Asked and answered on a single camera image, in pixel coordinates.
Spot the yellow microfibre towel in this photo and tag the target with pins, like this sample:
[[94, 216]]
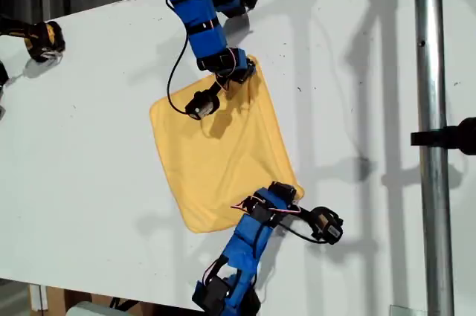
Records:
[[223, 160]]

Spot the yellow black table clamp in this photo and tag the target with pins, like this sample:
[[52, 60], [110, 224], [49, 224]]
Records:
[[44, 35]]

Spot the white plastic container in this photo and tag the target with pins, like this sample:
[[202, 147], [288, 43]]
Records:
[[89, 309]]

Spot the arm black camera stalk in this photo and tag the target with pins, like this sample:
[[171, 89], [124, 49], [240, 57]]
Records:
[[305, 215], [217, 87]]

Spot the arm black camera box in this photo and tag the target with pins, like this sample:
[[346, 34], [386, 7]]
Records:
[[327, 225], [201, 105]]

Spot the steel post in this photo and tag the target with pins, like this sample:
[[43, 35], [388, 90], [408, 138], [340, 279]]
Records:
[[433, 182]]

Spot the black post clamp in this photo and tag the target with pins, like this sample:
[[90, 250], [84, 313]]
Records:
[[446, 137]]

